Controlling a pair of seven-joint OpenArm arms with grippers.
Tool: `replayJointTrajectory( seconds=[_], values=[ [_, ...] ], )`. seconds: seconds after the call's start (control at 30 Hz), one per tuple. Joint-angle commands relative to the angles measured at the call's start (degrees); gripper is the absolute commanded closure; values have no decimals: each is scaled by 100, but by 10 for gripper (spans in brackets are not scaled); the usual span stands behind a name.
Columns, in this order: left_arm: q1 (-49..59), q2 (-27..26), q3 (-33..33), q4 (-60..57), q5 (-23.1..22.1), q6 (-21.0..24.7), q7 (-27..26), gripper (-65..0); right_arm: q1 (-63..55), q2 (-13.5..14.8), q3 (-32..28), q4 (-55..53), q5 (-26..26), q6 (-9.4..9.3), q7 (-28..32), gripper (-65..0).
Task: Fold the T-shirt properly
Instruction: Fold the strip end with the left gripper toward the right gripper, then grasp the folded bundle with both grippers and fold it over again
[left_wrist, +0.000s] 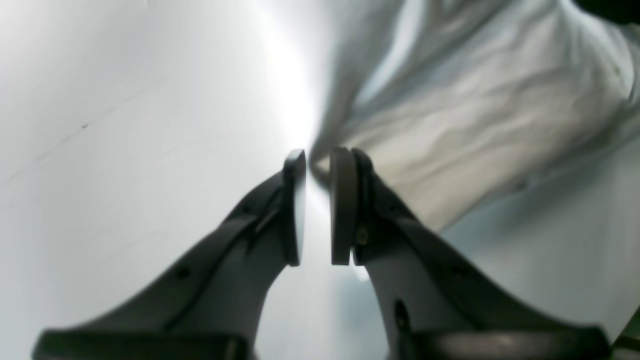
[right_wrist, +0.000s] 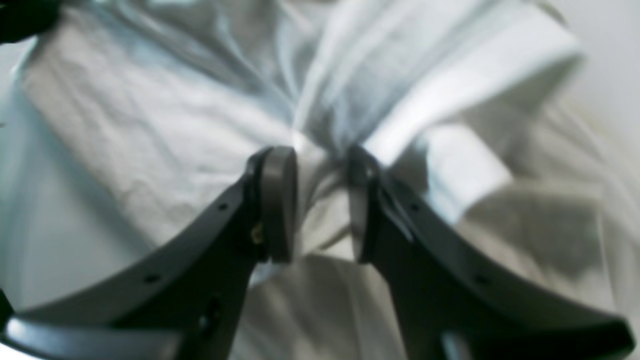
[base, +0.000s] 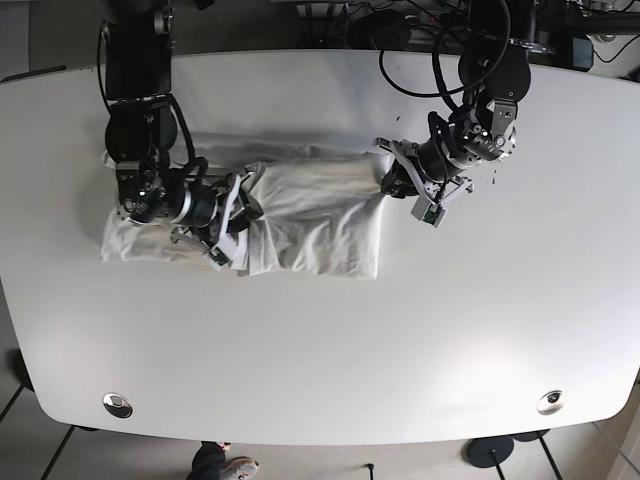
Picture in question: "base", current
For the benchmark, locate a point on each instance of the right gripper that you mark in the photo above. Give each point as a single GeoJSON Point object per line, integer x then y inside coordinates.
{"type": "Point", "coordinates": [213, 211]}

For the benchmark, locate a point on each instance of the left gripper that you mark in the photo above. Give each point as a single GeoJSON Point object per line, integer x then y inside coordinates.
{"type": "Point", "coordinates": [404, 179]}

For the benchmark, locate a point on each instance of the white printed T-shirt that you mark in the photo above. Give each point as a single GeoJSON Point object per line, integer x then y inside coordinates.
{"type": "Point", "coordinates": [322, 206]}

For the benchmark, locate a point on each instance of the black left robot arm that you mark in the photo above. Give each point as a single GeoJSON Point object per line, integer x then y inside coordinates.
{"type": "Point", "coordinates": [481, 71]}

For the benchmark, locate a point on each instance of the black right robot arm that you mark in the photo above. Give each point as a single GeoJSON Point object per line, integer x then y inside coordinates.
{"type": "Point", "coordinates": [148, 143]}

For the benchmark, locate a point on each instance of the black power adapter box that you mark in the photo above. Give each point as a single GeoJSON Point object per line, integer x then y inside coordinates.
{"type": "Point", "coordinates": [380, 30]}

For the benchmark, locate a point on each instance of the left silver table grommet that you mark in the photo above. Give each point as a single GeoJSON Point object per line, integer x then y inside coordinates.
{"type": "Point", "coordinates": [117, 405]}

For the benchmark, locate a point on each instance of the silver table grommet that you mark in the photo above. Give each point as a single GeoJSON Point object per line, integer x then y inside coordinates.
{"type": "Point", "coordinates": [551, 402]}
{"type": "Point", "coordinates": [117, 405]}

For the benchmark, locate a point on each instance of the black trousers of person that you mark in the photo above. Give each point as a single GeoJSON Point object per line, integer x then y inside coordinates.
{"type": "Point", "coordinates": [209, 462]}

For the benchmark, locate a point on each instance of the white orange sneaker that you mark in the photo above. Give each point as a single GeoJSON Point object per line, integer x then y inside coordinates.
{"type": "Point", "coordinates": [240, 468]}

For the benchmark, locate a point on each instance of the right silver table grommet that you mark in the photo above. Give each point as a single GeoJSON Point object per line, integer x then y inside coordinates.
{"type": "Point", "coordinates": [551, 402]}

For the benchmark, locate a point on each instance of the black round stand base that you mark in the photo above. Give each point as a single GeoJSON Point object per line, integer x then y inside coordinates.
{"type": "Point", "coordinates": [489, 452]}

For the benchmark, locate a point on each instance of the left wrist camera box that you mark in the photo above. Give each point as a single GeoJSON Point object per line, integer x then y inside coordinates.
{"type": "Point", "coordinates": [426, 211]}

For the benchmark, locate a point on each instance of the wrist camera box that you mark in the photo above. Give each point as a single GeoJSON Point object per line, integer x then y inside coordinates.
{"type": "Point", "coordinates": [426, 211]}
{"type": "Point", "coordinates": [218, 260]}

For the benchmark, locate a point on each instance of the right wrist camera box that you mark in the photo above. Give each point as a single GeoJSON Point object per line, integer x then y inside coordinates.
{"type": "Point", "coordinates": [218, 260]}

